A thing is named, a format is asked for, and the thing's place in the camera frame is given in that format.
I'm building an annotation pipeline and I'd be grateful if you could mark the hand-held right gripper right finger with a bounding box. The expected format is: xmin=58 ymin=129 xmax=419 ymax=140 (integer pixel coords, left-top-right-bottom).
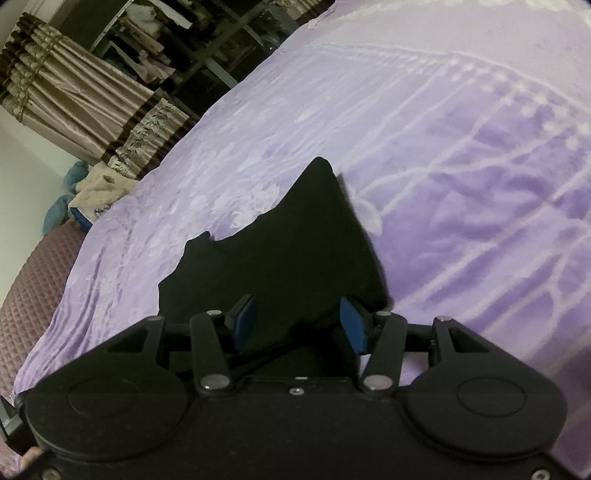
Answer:
xmin=339 ymin=297 xmax=491 ymax=397

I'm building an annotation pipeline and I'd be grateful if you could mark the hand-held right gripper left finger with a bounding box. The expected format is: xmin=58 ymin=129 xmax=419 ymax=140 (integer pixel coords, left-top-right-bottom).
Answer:
xmin=106 ymin=294 xmax=258 ymax=397

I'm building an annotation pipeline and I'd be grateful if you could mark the black garment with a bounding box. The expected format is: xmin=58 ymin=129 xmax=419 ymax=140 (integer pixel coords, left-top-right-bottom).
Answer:
xmin=158 ymin=157 xmax=394 ymax=358

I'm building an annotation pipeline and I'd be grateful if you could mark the mauve waffle blanket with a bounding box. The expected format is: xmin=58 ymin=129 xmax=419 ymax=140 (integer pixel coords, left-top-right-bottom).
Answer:
xmin=0 ymin=220 xmax=88 ymax=401

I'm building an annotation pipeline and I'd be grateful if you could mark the purple floral bedspread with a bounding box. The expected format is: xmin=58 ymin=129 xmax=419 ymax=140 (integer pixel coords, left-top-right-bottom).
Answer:
xmin=13 ymin=0 xmax=591 ymax=464

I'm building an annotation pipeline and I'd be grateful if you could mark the blue box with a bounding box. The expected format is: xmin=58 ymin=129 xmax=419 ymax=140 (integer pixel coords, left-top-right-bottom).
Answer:
xmin=68 ymin=205 xmax=108 ymax=232

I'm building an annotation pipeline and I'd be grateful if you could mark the beige plush towel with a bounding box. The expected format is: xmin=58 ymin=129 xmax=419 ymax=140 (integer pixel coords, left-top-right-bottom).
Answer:
xmin=75 ymin=162 xmax=139 ymax=214

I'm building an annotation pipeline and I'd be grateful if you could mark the beige brown-striped curtain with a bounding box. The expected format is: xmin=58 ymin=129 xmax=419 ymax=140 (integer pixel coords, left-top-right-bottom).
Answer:
xmin=0 ymin=14 xmax=200 ymax=180

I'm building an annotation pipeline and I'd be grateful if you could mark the dark open wardrobe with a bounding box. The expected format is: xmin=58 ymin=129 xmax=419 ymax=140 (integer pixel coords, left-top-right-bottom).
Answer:
xmin=90 ymin=0 xmax=337 ymax=116

